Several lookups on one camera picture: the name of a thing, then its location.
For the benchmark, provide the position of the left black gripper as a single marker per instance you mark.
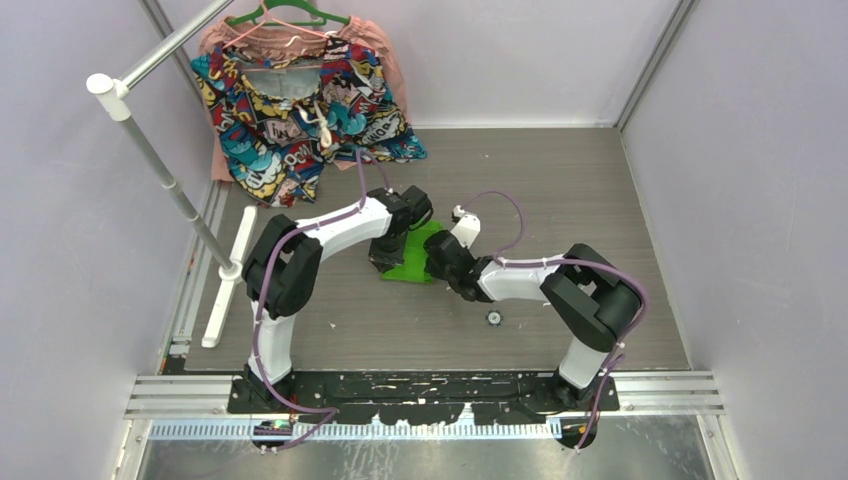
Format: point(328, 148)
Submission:
point(381, 259)

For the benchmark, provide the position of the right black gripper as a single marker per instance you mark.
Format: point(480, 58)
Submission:
point(433, 271)

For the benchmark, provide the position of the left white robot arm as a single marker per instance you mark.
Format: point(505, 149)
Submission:
point(281, 270)

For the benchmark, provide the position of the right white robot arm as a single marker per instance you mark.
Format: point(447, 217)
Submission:
point(598, 303)

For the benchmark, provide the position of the colorful patterned shirt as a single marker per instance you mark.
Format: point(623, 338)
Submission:
point(284, 104)

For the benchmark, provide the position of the green clothes hanger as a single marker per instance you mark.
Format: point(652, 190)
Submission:
point(299, 13)

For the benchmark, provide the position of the metal clothes rack pole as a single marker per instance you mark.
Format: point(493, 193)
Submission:
point(112, 92)

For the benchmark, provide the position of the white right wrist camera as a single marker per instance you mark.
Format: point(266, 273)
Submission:
point(467, 226)

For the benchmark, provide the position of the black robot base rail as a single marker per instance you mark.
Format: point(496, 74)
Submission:
point(422, 397)

